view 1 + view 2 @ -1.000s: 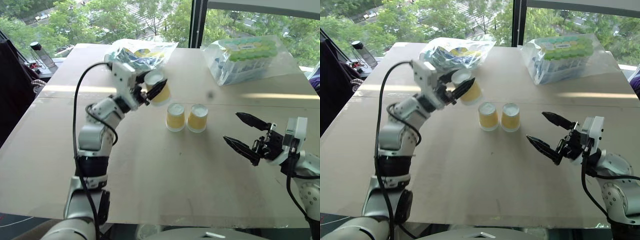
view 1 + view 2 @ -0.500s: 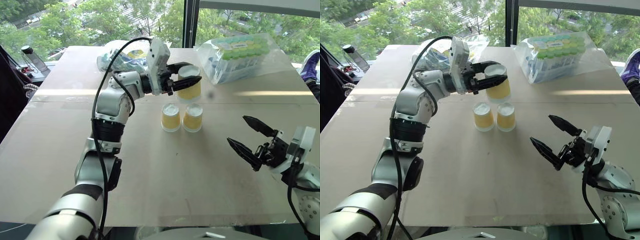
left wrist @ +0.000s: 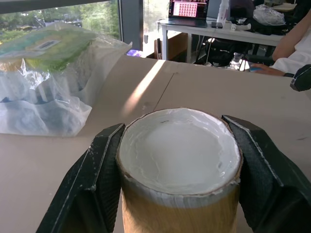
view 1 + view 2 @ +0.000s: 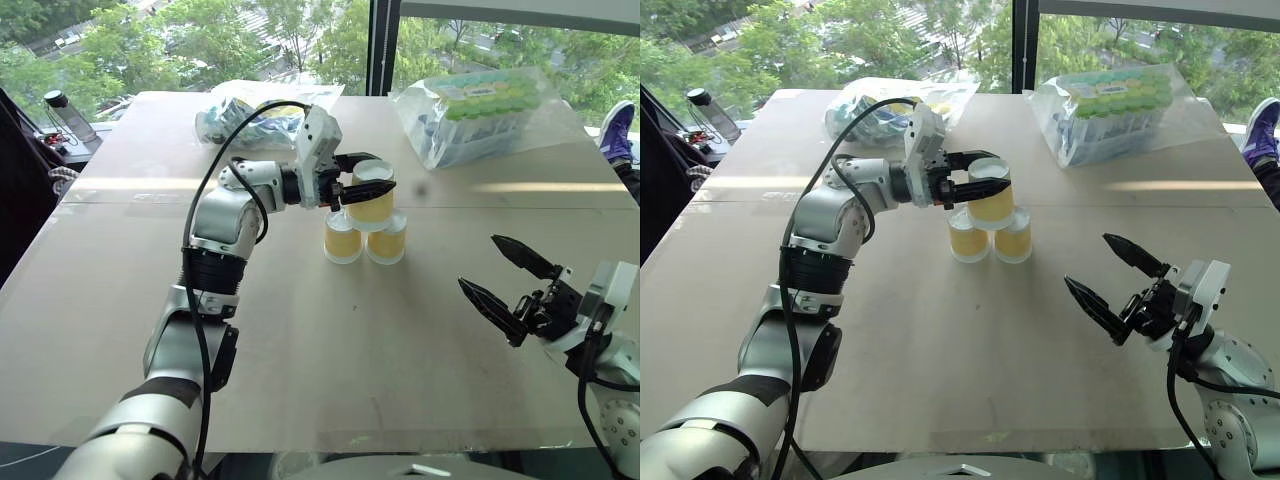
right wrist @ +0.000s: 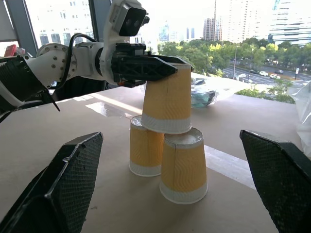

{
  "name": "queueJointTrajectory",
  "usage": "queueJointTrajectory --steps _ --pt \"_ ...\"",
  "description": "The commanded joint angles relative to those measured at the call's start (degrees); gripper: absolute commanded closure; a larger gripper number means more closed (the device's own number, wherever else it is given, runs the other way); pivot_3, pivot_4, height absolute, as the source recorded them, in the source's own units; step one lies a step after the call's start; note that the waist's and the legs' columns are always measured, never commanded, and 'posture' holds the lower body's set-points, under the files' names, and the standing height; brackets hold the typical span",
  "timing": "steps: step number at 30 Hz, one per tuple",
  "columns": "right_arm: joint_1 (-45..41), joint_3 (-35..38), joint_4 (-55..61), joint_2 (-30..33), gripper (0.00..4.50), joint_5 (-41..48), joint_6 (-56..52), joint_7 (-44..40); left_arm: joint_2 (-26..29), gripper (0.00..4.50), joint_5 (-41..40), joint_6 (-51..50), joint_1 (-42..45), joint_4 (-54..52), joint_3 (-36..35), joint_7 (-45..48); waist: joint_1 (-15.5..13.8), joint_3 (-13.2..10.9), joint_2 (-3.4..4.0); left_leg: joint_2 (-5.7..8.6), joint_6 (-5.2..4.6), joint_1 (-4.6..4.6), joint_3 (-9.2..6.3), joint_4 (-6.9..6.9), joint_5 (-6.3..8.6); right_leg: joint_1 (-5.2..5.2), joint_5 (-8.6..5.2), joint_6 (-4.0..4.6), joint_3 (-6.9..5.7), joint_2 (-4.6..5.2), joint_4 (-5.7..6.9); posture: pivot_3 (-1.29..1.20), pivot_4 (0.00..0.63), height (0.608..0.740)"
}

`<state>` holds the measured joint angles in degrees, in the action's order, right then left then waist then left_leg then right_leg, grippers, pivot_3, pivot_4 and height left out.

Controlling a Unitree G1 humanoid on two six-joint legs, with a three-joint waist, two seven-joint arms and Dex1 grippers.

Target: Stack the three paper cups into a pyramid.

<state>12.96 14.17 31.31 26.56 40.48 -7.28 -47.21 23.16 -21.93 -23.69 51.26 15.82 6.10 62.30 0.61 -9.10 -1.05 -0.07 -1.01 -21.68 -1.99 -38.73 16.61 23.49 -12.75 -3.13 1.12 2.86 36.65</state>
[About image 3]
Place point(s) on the crumpled clear plastic bag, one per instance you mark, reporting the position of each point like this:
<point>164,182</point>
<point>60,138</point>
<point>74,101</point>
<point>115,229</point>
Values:
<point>268,15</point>

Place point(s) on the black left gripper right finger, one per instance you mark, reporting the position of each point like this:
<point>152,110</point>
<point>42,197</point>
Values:
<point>264,174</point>

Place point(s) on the cylindrical cardboard can white lid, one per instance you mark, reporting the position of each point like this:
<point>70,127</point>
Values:
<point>179,170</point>

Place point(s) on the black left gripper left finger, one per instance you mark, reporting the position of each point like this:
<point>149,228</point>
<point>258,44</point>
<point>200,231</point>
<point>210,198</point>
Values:
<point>97,174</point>

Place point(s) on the white spray bottle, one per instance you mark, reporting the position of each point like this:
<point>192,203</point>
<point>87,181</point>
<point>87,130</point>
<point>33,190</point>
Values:
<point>222,12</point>

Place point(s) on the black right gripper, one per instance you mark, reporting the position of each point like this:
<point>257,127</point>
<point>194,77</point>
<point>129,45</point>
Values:
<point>302,78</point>

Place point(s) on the black phone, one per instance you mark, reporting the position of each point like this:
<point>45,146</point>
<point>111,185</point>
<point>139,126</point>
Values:
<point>216,24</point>

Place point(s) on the open laptop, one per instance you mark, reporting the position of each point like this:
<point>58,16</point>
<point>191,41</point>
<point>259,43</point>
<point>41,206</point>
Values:
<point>188,13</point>

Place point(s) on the purple packet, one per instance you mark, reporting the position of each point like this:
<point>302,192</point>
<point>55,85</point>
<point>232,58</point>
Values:
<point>134,53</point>

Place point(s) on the person in white shirt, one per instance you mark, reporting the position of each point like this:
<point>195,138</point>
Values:
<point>291,53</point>

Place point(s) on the clear plastic bag of cups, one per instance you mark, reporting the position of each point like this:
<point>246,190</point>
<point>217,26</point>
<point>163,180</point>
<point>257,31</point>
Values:
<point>46,82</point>

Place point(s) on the white desk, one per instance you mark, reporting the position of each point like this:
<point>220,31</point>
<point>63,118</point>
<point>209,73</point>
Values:
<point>218,32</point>

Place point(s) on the brown cardboard box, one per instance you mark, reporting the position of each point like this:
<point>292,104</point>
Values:
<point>173,46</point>

